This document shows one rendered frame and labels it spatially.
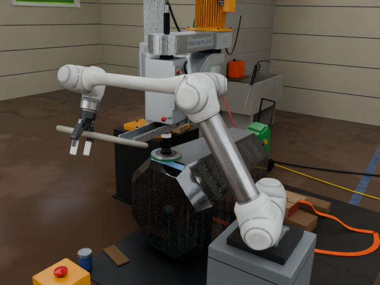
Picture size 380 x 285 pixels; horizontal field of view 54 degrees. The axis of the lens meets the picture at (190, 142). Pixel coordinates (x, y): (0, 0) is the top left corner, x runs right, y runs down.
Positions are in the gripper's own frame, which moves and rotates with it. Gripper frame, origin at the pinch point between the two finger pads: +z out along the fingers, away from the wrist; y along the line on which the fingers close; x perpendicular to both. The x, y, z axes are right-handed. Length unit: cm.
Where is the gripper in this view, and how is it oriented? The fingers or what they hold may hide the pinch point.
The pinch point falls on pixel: (80, 152)
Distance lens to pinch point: 186.8
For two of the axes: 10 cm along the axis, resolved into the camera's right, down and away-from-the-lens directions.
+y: 1.7, 0.6, 9.8
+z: -2.0, 9.8, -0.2
